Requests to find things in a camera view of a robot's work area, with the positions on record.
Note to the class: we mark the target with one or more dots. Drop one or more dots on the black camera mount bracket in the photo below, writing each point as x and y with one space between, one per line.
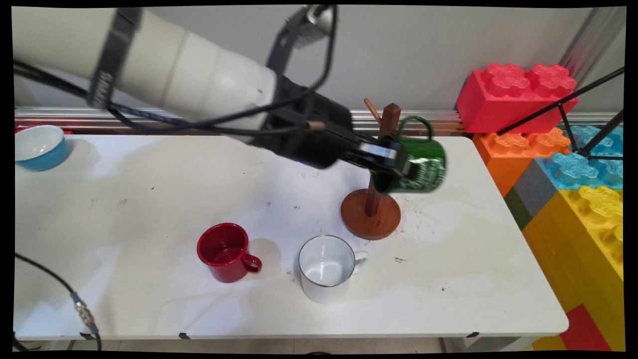
280 50

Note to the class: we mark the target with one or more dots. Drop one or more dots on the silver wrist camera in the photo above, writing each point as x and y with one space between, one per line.
311 22

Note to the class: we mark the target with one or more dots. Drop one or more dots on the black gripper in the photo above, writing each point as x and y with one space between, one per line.
311 134

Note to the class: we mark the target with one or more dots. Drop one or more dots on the giant orange toy brick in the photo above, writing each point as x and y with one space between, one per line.
508 159

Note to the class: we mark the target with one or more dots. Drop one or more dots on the giant yellow toy brick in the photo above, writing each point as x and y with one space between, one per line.
578 249

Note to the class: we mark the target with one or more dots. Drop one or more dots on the white enamel mug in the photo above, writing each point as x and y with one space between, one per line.
326 269

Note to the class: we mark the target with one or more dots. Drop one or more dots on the aluminium rail behind table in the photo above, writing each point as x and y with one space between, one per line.
75 119

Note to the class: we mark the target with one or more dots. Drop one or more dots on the blue bowl white inside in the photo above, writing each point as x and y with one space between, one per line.
40 147

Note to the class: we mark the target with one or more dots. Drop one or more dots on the giant dark green toy brick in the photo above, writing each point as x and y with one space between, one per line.
518 209

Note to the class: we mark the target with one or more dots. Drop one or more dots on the giant light blue toy brick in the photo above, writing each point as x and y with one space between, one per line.
573 169

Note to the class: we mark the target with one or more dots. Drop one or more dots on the wooden mug tree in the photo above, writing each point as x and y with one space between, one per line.
371 217

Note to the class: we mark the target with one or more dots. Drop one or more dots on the giant red toy brick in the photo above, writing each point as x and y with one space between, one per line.
503 102

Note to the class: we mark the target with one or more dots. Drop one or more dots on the green enamel mug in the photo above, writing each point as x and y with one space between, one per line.
423 169

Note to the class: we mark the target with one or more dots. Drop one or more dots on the red enamel mug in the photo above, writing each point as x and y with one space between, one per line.
224 252

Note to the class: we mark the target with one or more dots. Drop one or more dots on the aluminium post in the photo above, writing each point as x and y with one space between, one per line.
590 40

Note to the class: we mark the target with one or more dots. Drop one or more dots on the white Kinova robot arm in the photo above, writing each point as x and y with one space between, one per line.
174 65

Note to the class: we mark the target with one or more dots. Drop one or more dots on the flat red toy brick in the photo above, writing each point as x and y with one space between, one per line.
583 329

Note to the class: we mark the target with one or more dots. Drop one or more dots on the black tripod legs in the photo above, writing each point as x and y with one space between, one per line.
565 117

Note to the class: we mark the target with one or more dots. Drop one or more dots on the giant grey toy brick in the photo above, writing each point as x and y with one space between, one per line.
536 189

